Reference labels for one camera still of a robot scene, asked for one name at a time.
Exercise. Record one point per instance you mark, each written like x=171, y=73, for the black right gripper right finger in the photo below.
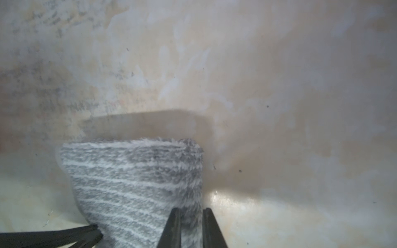
x=212, y=235

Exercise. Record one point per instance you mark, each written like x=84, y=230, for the grey striped dishcloth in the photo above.
x=129, y=188

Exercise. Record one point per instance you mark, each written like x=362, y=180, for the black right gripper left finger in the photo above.
x=172, y=234

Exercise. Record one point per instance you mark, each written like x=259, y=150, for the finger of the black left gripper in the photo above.
x=80, y=237

